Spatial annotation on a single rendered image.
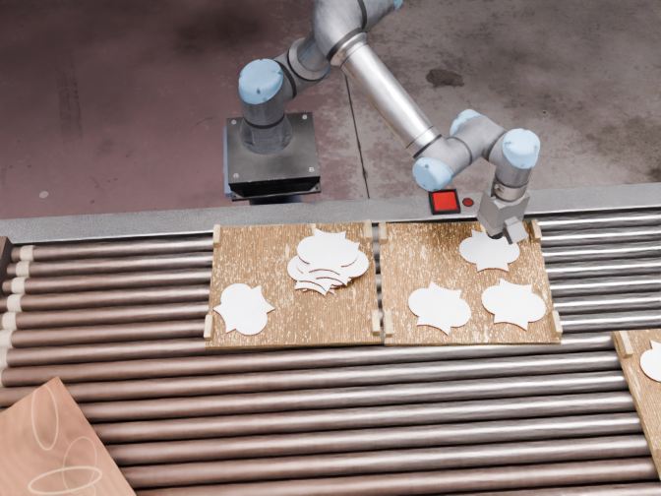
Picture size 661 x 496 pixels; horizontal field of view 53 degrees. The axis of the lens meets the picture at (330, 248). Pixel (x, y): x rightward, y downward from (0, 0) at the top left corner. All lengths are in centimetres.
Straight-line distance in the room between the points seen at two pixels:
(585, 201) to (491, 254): 35
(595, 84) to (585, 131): 36
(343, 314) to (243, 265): 29
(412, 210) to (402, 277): 23
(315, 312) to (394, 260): 25
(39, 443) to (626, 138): 289
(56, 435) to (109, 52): 281
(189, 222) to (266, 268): 27
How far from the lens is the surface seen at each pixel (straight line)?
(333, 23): 141
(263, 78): 177
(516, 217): 158
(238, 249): 170
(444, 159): 137
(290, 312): 159
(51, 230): 191
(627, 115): 363
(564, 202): 189
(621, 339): 165
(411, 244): 170
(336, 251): 161
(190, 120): 343
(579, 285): 174
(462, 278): 166
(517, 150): 139
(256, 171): 185
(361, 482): 144
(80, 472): 142
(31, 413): 150
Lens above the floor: 231
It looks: 55 degrees down
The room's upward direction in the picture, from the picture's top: 2 degrees counter-clockwise
